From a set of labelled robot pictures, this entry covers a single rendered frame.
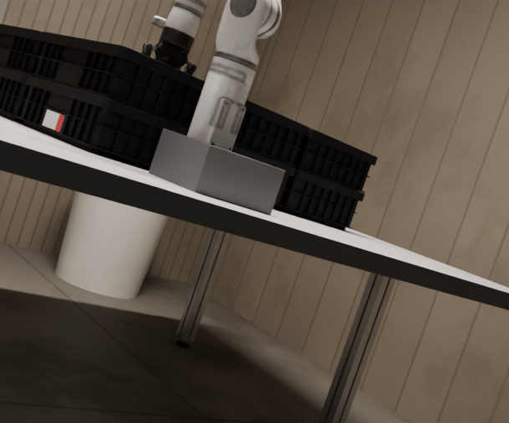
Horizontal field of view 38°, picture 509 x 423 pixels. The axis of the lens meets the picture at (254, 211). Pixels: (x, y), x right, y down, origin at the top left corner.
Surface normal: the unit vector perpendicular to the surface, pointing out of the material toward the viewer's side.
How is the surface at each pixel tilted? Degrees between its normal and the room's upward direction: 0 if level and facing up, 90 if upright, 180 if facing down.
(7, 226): 90
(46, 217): 90
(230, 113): 91
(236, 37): 92
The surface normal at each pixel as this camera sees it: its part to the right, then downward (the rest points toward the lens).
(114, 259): 0.31, 0.22
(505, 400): -0.76, -0.23
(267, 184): 0.56, 0.23
